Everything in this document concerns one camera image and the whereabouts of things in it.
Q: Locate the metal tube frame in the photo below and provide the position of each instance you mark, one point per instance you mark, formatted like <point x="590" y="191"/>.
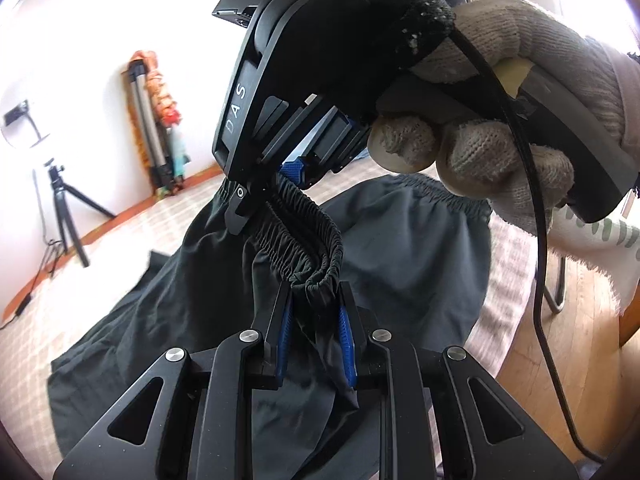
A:
<point x="555" y="285"/>

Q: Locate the dark green pants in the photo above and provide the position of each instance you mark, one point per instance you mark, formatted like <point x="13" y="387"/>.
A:
<point x="400" y="270"/>

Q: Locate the green patterned pillow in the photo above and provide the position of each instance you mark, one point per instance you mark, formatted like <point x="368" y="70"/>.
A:
<point x="590" y="240"/>

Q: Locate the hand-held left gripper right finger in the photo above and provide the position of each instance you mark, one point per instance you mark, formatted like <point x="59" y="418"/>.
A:
<point x="346" y="345"/>

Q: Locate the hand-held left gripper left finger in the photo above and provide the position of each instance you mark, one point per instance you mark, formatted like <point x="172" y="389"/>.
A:
<point x="285" y="335"/>

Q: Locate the folded tripod with orange cloth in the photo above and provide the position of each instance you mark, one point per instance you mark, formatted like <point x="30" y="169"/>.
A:
<point x="167" y="105"/>

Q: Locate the black tripod stand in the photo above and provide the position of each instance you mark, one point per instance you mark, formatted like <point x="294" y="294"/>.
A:
<point x="65" y="210"/>

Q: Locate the person's right hand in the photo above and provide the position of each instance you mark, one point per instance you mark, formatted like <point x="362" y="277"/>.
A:
<point x="500" y="160"/>

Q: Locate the folded silver tripod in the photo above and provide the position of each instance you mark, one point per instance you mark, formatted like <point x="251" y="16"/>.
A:
<point x="145" y="125"/>

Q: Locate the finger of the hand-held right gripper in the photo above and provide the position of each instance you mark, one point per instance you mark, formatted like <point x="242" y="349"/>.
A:
<point x="240" y="210"/>
<point x="292" y="167"/>

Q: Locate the black gooseneck phone holder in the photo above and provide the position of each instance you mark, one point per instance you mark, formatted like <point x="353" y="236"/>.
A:
<point x="17" y="112"/>

